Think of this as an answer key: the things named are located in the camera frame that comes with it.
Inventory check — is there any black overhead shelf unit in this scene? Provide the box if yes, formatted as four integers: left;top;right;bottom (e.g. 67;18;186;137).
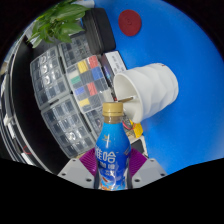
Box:
0;36;68;168

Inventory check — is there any green potted plant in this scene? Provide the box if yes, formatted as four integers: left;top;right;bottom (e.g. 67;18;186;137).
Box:
26;0;91;49

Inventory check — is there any plain black case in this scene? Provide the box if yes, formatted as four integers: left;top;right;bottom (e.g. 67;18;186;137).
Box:
82;8;117;56

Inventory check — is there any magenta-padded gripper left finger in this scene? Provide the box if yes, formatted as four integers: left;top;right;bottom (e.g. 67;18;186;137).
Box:
57;148;99;190

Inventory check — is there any yellow multimeter with leads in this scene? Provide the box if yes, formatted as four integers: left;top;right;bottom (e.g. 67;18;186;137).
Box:
121;114;144;138

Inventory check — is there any thin stirring stick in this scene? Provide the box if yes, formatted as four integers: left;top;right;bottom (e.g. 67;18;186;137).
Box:
116;95;135;103

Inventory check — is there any blue drink bottle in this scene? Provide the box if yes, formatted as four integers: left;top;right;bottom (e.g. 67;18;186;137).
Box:
94;101;132;192

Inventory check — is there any black printed box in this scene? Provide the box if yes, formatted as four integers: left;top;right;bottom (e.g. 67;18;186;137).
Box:
100;50;128;83

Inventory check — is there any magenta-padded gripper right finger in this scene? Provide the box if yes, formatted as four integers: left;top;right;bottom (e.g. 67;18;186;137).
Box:
128;148;168;190

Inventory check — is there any clear organiser with coloured parts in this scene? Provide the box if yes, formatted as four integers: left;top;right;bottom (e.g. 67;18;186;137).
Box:
64;54;114;114

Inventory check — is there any flat round red coaster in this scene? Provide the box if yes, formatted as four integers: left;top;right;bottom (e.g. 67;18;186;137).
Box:
118;9;143;37

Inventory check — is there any white ribbed cup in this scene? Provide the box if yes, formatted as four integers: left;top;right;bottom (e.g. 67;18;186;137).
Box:
113;62;180;124

